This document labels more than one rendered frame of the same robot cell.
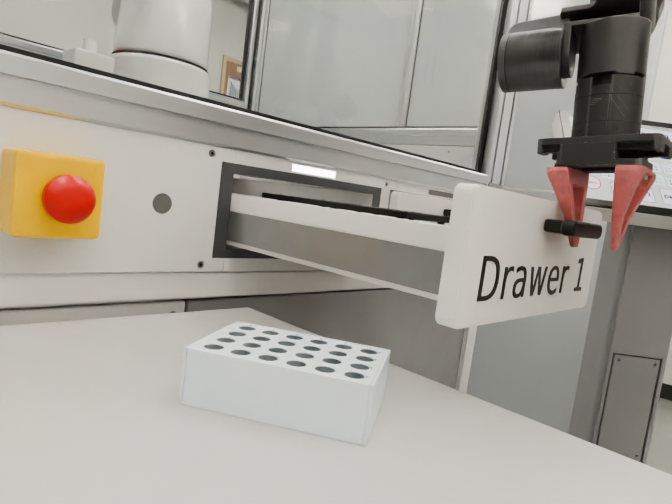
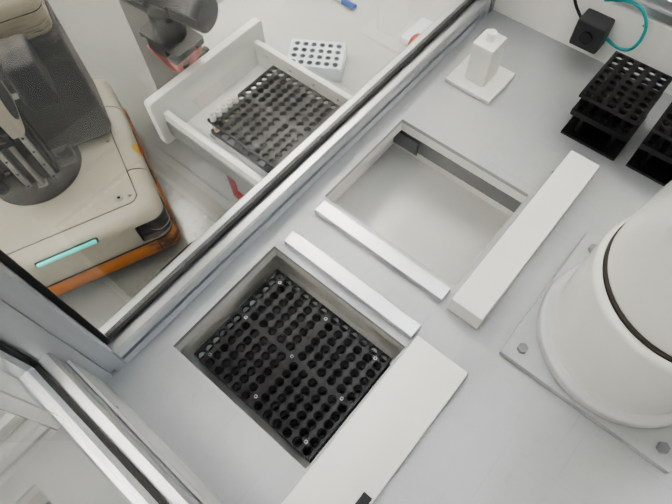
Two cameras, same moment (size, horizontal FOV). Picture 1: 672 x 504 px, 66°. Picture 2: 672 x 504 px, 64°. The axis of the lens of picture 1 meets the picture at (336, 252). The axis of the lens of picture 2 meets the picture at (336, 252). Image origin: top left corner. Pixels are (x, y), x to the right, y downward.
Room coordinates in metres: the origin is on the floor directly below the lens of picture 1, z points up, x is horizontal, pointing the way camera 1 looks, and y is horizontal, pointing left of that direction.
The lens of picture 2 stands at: (1.30, 0.04, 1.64)
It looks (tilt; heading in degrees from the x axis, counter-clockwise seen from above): 62 degrees down; 180
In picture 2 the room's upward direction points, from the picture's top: 4 degrees counter-clockwise
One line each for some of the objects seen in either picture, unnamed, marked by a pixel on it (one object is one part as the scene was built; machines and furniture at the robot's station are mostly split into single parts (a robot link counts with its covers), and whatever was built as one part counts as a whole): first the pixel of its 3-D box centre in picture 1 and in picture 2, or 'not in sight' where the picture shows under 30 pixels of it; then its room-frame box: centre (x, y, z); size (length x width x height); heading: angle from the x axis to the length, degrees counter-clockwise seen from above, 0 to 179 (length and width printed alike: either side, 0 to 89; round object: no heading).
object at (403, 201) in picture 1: (440, 229); not in sight; (0.93, -0.18, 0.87); 0.29 x 0.02 x 0.11; 137
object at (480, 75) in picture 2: not in sight; (485, 56); (0.61, 0.31, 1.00); 0.09 x 0.08 x 0.10; 47
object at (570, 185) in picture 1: (594, 198); not in sight; (0.49, -0.23, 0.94); 0.07 x 0.07 x 0.09; 49
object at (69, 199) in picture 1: (67, 198); not in sight; (0.43, 0.23, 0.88); 0.04 x 0.03 x 0.04; 137
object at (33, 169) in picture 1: (53, 195); not in sight; (0.45, 0.25, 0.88); 0.07 x 0.05 x 0.07; 137
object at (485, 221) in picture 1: (534, 257); not in sight; (0.49, -0.19, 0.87); 0.29 x 0.02 x 0.11; 137
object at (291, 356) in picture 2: not in sight; (294, 362); (1.07, -0.03, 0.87); 0.22 x 0.18 x 0.06; 47
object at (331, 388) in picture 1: (292, 374); not in sight; (0.35, 0.02, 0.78); 0.12 x 0.08 x 0.04; 78
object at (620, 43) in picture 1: (605, 54); not in sight; (0.50, -0.22, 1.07); 0.07 x 0.06 x 0.07; 58
